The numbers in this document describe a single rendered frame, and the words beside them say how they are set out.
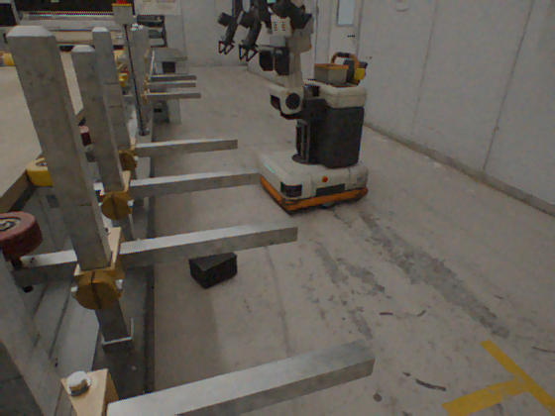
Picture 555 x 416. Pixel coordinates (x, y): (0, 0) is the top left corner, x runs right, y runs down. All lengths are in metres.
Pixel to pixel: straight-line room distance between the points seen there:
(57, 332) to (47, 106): 0.49
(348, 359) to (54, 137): 0.40
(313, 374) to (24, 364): 0.26
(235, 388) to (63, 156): 0.31
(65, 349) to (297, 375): 0.49
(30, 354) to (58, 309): 0.59
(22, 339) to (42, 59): 0.27
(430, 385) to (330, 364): 1.10
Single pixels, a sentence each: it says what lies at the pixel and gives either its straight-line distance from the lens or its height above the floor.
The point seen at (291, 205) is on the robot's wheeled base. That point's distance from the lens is 2.29.
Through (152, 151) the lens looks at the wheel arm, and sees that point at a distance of 1.01.
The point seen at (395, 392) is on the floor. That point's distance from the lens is 1.43.
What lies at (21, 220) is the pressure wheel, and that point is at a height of 0.91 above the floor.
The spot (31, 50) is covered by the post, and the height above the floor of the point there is 1.12.
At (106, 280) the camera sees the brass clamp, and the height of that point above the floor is 0.85.
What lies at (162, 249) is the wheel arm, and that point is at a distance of 0.55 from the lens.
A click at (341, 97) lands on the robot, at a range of 2.28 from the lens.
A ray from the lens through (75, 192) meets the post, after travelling 0.47.
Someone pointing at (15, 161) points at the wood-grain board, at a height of 0.90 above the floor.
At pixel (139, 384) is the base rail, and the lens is 0.56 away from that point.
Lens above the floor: 1.14
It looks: 28 degrees down
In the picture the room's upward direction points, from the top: 1 degrees clockwise
